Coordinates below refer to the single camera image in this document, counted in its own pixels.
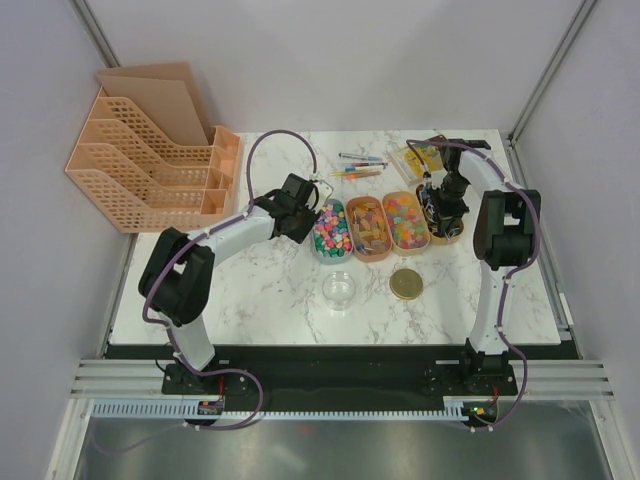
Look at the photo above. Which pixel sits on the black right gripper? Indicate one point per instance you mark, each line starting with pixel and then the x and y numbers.
pixel 449 217

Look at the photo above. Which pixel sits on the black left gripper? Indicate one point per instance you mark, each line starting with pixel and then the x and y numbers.
pixel 299 235

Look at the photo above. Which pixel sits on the clear glass jar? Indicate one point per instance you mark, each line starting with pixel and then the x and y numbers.
pixel 338 289

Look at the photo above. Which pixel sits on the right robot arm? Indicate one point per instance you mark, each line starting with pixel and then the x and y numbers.
pixel 506 241

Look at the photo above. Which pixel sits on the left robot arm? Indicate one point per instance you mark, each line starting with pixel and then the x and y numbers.
pixel 177 278

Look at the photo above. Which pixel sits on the blue tray of solid candies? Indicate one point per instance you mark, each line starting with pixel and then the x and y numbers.
pixel 331 236

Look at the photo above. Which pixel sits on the peach tray of popsicle candies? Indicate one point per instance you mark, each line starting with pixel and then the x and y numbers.
pixel 369 230

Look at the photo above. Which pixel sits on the tan tray of lollipops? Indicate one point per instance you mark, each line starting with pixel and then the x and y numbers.
pixel 438 237

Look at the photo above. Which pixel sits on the beige tray of star gummies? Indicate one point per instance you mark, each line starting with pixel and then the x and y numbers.
pixel 410 234

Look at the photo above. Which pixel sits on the orange pen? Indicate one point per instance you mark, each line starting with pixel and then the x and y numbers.
pixel 353 174

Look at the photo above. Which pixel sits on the pink patterned pen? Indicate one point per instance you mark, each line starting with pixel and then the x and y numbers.
pixel 355 166

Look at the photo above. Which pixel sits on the gold jar lid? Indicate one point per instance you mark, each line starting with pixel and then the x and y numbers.
pixel 406 284

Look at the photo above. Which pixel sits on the peach desk organizer rack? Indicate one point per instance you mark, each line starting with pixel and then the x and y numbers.
pixel 148 156

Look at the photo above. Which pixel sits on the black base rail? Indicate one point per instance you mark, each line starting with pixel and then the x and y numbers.
pixel 324 376

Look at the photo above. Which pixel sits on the white slotted cable duct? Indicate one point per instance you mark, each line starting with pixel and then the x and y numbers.
pixel 199 410

